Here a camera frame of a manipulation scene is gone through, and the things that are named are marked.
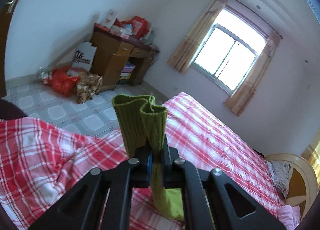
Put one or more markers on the beige curtain left panel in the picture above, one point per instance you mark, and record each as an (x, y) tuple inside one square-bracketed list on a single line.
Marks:
[(184, 54)]

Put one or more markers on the pink folded blanket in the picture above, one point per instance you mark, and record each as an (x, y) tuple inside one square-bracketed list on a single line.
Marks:
[(289, 216)]

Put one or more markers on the white bag on desk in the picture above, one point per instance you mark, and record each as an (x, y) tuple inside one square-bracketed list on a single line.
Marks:
[(109, 19)]

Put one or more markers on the beige curtain right panel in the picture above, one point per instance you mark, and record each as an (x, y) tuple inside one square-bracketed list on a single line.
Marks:
[(243, 95)]

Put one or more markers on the red plastic bag on floor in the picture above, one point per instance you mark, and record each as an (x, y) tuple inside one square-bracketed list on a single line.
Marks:
[(62, 82)]

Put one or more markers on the white printed paper bag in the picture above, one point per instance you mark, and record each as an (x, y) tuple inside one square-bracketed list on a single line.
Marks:
[(83, 56)]

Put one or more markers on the green knitted sweater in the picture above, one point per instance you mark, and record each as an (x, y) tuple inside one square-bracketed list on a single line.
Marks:
[(141, 121)]

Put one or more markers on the red gift bag on desk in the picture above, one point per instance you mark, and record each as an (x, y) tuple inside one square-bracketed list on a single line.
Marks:
[(139, 26)]

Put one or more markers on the beige curtain panel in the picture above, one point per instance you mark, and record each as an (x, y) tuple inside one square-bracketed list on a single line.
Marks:
[(243, 95), (184, 54)]

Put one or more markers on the brown wooden desk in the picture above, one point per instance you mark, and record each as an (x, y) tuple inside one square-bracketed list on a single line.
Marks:
[(114, 52)]

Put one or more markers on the brown patterned bag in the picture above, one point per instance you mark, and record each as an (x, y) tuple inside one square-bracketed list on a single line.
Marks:
[(88, 86)]

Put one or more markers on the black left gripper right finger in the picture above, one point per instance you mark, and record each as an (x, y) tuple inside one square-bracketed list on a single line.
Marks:
[(172, 174)]

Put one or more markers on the cream wooden headboard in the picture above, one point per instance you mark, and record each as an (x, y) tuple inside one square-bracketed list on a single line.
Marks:
[(303, 186)]

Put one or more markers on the brown wooden door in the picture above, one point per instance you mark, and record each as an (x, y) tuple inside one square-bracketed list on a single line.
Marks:
[(6, 15)]

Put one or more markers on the striped grey pillow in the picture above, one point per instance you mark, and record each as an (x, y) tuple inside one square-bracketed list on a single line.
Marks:
[(280, 171)]

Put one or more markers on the window with white frame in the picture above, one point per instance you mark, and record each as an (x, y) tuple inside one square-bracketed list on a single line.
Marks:
[(229, 50)]

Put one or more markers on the red white plaid bedspread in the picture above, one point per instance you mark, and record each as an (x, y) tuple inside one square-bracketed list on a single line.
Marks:
[(40, 162)]

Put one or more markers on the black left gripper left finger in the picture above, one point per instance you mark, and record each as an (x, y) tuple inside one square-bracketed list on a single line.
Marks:
[(141, 167)]

